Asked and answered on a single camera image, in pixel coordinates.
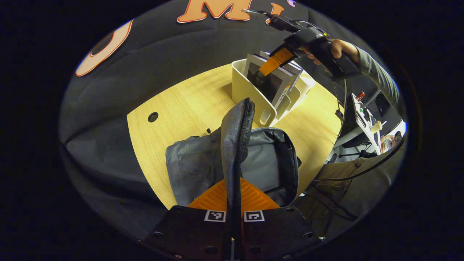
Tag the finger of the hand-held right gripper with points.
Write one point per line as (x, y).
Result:
(277, 61)

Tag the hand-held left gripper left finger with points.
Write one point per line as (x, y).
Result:
(188, 232)

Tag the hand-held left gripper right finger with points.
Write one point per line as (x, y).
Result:
(275, 232)

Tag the dark portrait cover book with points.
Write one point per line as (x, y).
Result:
(270, 87)

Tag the white bookshelf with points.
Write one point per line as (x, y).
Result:
(243, 85)

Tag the grey schoolbag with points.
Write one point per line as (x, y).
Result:
(195, 163)

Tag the white side table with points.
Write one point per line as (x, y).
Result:
(364, 116)

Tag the person's khaki trousers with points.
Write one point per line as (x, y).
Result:
(340, 168)

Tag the black monitor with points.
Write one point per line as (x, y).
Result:
(382, 105)

